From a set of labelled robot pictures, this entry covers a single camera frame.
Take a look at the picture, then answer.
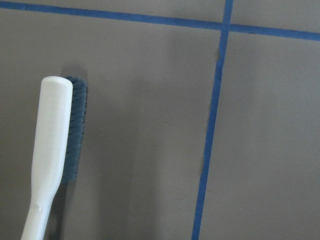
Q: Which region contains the white brush with dark bristles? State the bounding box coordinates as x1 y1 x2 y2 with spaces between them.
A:
21 76 88 240

